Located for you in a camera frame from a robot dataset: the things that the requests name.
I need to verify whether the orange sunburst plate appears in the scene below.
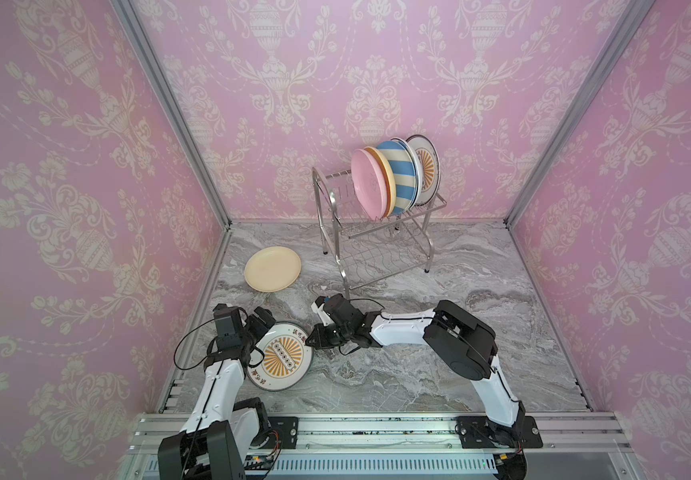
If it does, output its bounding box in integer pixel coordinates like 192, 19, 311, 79
247, 322, 314, 391
407, 134, 441, 206

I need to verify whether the cream plate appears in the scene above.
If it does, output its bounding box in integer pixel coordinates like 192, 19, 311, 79
244, 246, 302, 293

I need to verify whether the pink plate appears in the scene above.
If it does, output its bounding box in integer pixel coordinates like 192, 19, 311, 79
351, 149, 389, 220

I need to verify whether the yellow plate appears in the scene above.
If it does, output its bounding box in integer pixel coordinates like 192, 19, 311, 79
365, 146, 397, 218

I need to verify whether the blue white striped plate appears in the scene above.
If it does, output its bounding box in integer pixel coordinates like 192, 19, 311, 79
377, 140, 419, 215

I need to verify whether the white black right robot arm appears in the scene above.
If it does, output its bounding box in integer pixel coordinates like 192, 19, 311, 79
306, 294, 525, 450

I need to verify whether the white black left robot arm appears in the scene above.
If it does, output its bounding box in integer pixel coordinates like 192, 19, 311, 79
158, 304, 276, 479

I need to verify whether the chrome two-tier dish rack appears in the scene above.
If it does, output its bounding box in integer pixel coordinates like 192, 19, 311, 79
312, 168, 447, 297

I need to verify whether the small circuit board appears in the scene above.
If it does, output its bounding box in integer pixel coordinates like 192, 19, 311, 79
244, 455, 276, 471

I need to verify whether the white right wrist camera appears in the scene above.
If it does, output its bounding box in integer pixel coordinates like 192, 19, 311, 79
311, 296, 334, 326

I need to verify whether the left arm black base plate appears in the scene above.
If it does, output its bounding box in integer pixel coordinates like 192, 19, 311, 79
250, 416, 299, 450

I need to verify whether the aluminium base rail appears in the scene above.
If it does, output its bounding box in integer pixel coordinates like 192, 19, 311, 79
116, 410, 647, 480

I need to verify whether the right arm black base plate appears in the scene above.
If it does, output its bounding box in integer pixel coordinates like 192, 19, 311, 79
455, 416, 543, 450

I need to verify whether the left aluminium corner post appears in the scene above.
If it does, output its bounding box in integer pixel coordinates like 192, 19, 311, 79
111, 0, 232, 231

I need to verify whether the aluminium corner post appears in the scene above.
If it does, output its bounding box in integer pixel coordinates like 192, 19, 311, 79
503, 0, 655, 233
111, 0, 232, 231

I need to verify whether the right aluminium corner post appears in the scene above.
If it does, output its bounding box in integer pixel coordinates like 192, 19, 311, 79
503, 0, 655, 233

